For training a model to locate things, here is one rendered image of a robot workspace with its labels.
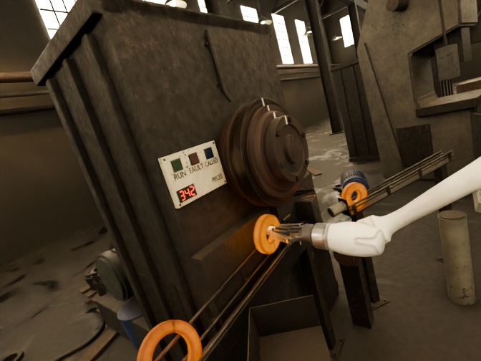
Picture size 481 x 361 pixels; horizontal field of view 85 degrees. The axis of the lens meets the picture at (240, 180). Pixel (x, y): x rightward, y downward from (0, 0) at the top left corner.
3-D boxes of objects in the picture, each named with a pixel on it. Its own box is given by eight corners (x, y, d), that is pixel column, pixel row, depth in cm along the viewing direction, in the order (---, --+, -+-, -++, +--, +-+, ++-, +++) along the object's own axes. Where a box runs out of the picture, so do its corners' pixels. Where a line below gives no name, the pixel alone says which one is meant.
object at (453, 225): (447, 302, 147) (436, 219, 137) (448, 289, 156) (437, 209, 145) (476, 308, 139) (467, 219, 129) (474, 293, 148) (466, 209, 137)
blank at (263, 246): (248, 227, 98) (255, 228, 96) (268, 207, 109) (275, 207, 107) (259, 261, 103) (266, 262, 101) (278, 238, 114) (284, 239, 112)
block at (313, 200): (303, 241, 146) (293, 201, 141) (308, 234, 151) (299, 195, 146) (321, 243, 139) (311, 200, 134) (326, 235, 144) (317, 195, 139)
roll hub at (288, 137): (275, 193, 104) (256, 124, 98) (304, 171, 124) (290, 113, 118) (287, 193, 100) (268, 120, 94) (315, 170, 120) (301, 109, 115)
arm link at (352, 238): (326, 254, 83) (340, 251, 93) (379, 263, 73) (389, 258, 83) (326, 220, 84) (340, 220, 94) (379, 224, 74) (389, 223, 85)
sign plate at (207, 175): (175, 208, 90) (157, 158, 87) (223, 183, 109) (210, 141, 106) (179, 208, 89) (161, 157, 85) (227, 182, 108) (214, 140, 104)
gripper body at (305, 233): (313, 251, 89) (288, 247, 95) (321, 238, 95) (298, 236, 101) (308, 231, 87) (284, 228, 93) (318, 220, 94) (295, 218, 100)
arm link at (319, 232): (338, 241, 92) (321, 240, 96) (333, 218, 90) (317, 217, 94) (329, 256, 86) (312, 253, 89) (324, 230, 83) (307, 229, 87)
